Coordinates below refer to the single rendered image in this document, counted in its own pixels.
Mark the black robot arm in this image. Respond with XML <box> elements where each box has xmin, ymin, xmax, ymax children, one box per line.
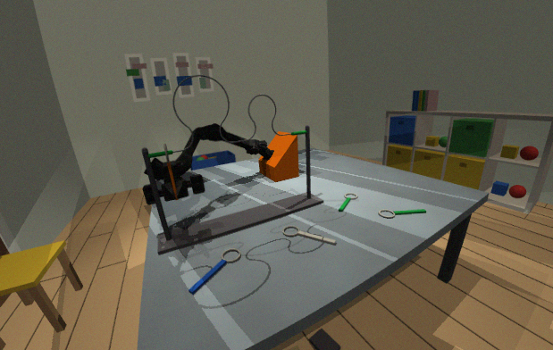
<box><xmin>151</xmin><ymin>123</ymin><xmax>274</xmax><ymax>184</ymax></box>

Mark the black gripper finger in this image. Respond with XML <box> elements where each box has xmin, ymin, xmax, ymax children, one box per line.
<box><xmin>161</xmin><ymin>182</ymin><xmax>177</xmax><ymax>202</ymax></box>
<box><xmin>176</xmin><ymin>179</ymin><xmax>189</xmax><ymax>199</ymax></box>

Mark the beige loop with flat handle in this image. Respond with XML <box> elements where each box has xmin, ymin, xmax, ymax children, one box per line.
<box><xmin>282</xmin><ymin>226</ymin><xmax>336</xmax><ymax>245</ymax></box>

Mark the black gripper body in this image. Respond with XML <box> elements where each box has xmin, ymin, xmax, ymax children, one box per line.
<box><xmin>142</xmin><ymin>174</ymin><xmax>205</xmax><ymax>204</ymax></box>

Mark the blue bar with tan ring at its end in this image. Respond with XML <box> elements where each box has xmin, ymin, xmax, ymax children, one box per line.
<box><xmin>189</xmin><ymin>248</ymin><xmax>241</xmax><ymax>295</ymax></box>

